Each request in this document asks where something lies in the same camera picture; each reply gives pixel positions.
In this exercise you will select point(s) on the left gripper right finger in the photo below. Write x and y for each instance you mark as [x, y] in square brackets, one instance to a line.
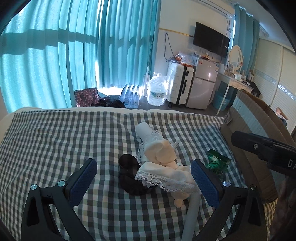
[249, 220]

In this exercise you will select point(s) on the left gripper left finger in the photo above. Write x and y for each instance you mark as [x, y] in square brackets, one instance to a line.
[38, 222]

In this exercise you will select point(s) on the green medicine sachet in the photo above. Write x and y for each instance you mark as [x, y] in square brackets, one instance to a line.
[217, 163]

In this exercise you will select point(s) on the cream lace sock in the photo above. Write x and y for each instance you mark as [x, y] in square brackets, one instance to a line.
[158, 167]

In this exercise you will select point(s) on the black sunglasses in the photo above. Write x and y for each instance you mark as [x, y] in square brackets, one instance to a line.
[128, 168]

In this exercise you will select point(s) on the person's right hand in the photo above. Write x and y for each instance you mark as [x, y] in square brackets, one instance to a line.
[284, 217]

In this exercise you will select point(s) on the wooden chair with clothes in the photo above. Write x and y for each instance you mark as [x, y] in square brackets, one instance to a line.
[281, 116]

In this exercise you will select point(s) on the white plastic tube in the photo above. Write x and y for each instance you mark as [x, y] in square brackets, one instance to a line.
[191, 218]

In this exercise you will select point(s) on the cardboard box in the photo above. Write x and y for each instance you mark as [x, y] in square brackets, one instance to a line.
[249, 114]

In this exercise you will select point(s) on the white louvered wardrobe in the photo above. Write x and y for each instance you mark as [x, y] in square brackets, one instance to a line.
[274, 75]

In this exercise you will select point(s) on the blue laundry basket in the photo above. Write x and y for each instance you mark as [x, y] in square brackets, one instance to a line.
[218, 100]

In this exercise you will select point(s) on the white cylindrical bottle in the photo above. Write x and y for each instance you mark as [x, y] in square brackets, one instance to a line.
[150, 138]

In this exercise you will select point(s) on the oval vanity mirror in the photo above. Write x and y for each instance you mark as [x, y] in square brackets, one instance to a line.
[236, 58]

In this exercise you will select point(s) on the silver mini fridge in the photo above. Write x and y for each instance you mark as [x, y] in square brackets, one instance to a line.
[203, 84]

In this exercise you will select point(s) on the white suitcase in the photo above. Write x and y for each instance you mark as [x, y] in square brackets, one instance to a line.
[179, 79]

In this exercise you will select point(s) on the large water jug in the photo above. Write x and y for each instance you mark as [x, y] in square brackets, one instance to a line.
[157, 89]

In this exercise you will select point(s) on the teal corner curtain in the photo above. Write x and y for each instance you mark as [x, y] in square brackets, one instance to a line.
[246, 36]

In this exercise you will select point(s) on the purple dotted bag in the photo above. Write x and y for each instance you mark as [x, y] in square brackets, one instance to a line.
[86, 97]

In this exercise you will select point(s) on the bottled water pack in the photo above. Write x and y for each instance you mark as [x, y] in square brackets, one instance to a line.
[131, 95]

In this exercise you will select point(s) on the black shoes pile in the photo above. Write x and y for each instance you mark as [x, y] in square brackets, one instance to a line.
[107, 102]

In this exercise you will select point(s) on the teal window curtain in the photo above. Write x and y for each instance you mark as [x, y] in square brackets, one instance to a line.
[50, 49]

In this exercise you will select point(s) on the black wall television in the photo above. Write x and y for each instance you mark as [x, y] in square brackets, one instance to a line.
[211, 40]

